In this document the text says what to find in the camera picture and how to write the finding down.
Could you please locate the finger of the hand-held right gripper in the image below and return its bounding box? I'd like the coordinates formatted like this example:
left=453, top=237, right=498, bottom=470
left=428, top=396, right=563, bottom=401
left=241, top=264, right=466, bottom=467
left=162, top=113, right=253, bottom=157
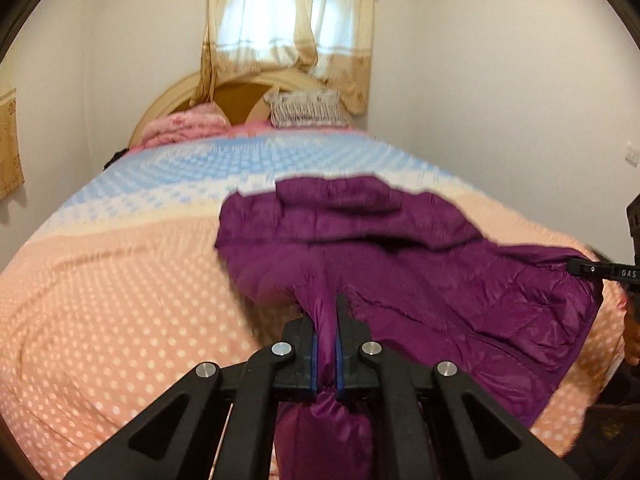
left=567, top=257, right=640, bottom=282

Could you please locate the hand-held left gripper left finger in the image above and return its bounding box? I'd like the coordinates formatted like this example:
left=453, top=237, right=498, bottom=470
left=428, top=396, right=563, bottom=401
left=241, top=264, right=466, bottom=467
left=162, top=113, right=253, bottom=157
left=65, top=316, right=319, bottom=480

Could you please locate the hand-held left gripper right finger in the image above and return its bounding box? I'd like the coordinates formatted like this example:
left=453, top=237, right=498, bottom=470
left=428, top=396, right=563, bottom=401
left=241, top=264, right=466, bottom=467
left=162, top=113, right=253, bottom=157
left=335, top=294, right=581, bottom=480

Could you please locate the purple hooded puffer jacket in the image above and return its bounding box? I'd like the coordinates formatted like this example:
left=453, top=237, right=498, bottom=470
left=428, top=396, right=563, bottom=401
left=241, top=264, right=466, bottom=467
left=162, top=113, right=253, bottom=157
left=214, top=175, right=606, bottom=480

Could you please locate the person's right hand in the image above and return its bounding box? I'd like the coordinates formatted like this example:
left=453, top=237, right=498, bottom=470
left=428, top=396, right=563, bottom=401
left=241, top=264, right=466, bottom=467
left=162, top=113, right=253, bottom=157
left=622, top=295, right=640, bottom=356

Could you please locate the dark rounded object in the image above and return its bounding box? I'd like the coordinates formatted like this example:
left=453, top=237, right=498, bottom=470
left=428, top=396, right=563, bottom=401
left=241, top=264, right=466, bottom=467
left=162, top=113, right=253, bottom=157
left=562, top=375, right=640, bottom=480

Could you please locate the polka dot bedspread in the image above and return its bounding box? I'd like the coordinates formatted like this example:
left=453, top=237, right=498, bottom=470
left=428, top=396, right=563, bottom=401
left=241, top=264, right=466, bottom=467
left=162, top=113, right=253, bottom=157
left=0, top=127, right=631, bottom=480

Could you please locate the striped pillow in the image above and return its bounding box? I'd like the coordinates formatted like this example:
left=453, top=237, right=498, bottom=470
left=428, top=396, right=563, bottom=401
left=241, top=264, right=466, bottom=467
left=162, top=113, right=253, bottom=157
left=264, top=89, right=353, bottom=128

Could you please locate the pink folded blanket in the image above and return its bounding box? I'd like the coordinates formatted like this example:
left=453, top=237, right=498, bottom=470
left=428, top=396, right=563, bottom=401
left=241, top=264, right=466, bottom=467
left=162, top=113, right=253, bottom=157
left=134, top=102, right=231, bottom=150

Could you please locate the cream wooden headboard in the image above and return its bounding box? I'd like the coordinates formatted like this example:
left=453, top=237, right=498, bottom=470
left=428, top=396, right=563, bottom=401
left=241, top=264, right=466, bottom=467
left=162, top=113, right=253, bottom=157
left=131, top=71, right=351, bottom=148

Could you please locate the black object beside bed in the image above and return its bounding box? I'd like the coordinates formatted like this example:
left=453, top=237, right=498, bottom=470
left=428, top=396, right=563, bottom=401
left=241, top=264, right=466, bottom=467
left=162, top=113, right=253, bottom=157
left=104, top=147, right=132, bottom=171

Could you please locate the beige floral curtain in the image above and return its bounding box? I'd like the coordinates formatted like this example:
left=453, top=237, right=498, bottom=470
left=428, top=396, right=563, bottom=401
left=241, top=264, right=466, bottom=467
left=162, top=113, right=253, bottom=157
left=200, top=0, right=378, bottom=115
left=0, top=67, right=26, bottom=201

